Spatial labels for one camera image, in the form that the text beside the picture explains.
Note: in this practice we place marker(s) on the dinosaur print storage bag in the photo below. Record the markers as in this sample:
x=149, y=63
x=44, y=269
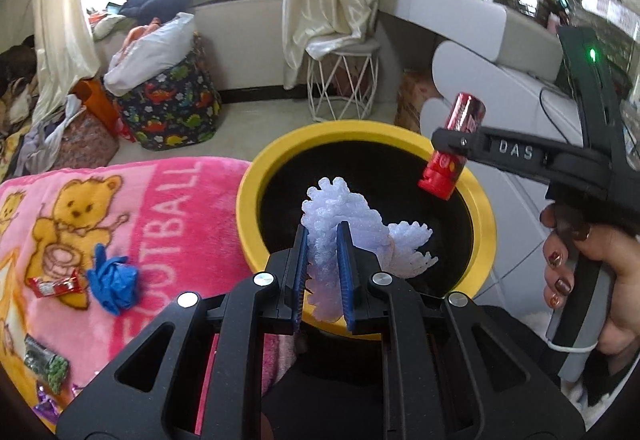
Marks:
x=170, y=114

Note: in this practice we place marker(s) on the brown floral bag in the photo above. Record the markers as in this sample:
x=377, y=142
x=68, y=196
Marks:
x=87, y=142

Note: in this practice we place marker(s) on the blue glove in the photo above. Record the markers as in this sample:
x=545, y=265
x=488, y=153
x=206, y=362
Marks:
x=112, y=282

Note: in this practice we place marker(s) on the red snack wrapper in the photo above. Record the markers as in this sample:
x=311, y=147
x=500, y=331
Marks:
x=55, y=288

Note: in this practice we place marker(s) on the person's right hand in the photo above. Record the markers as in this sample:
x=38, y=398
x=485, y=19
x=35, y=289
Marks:
x=625, y=280

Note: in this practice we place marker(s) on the large white plastic bag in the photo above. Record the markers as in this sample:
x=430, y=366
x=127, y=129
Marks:
x=155, y=49

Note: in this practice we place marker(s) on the pink bear printed blanket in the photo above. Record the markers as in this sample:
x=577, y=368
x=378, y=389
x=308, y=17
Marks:
x=165, y=220

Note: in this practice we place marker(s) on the pale lilac shirt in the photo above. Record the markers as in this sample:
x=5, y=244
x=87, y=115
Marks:
x=42, y=144

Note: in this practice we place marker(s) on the pale lilac foam net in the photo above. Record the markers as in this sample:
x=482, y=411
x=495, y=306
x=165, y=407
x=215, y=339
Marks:
x=330, y=215

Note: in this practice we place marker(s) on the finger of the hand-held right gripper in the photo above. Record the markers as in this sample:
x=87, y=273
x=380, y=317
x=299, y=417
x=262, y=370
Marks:
x=510, y=150

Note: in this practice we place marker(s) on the orange cardboard box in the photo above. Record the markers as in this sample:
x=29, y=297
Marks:
x=412, y=99

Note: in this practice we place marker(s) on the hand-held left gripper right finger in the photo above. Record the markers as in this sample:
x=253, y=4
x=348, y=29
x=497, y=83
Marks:
x=345, y=280

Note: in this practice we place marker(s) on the red can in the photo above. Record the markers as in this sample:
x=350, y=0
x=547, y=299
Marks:
x=467, y=112

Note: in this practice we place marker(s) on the white vanity dresser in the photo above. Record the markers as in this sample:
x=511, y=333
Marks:
x=450, y=4

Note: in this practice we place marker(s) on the orange bag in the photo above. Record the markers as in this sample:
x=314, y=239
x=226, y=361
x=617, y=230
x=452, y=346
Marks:
x=95, y=102

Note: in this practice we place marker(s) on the orange cloth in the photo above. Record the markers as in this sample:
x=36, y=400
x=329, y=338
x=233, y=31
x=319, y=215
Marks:
x=137, y=30

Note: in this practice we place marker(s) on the yellow rimmed black trash bin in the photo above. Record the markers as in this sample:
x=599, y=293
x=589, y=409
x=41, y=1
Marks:
x=350, y=129

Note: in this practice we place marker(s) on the purple candy wrapper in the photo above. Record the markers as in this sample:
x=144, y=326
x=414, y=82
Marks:
x=45, y=402

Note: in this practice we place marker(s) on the green snack packet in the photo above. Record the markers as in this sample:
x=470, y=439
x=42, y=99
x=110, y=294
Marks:
x=47, y=362

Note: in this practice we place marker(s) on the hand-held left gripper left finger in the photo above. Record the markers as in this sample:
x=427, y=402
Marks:
x=301, y=280

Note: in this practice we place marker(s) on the pile of clothes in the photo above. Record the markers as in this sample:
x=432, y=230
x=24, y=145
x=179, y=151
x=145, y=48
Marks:
x=15, y=69

